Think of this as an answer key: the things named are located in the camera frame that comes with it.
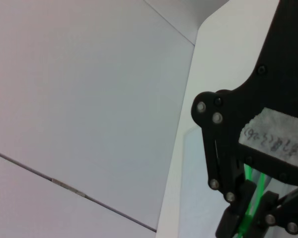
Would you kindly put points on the clear green-zip document bag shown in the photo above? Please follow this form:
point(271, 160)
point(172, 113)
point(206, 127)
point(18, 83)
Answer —
point(192, 173)

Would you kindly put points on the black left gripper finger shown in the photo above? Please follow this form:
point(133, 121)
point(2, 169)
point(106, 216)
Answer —
point(214, 153)
point(285, 213)

